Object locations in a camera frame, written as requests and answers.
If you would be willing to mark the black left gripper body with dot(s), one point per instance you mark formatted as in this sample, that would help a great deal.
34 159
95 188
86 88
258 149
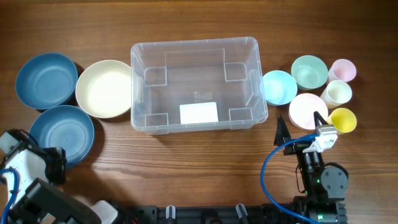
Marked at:
56 164

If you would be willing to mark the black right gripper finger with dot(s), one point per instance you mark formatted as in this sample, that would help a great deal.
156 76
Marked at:
282 133
318 119

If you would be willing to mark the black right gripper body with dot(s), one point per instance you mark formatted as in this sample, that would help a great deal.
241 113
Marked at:
309 162

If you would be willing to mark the pink small bowl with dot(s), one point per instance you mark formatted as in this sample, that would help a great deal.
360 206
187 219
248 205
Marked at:
302 108

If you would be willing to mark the dark blue bowl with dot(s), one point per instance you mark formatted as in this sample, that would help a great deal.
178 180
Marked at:
67 127
46 80

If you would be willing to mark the light blue small bowl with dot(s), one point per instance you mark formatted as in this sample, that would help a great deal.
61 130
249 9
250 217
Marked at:
280 88

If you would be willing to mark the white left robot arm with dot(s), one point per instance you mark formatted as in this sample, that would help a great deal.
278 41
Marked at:
31 174

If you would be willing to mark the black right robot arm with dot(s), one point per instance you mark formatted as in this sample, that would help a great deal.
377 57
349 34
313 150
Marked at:
324 184

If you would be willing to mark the yellow plastic cup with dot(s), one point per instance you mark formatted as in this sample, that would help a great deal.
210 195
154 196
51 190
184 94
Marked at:
343 119

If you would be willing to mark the cream plastic cup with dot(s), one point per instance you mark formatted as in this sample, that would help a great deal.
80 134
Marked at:
336 93

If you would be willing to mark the mint green small bowl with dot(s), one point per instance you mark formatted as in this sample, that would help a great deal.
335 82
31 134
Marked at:
309 72

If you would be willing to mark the pink plastic cup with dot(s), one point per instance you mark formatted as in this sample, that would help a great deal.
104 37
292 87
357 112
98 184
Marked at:
342 69

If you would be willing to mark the clear plastic storage bin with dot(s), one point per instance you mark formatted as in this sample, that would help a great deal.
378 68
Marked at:
166 75

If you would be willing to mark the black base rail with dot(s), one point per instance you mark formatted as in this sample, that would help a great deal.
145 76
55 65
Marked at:
237 214

